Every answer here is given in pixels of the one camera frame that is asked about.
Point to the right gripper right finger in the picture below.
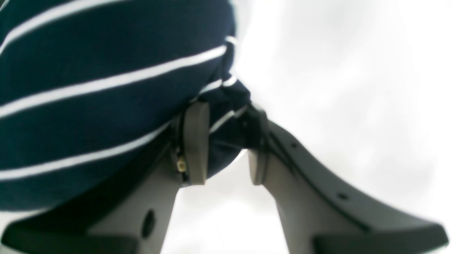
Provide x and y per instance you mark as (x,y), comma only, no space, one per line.
(321,213)

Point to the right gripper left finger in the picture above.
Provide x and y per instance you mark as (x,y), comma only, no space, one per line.
(129,212)

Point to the navy white striped T-shirt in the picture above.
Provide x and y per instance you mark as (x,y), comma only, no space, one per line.
(85,84)

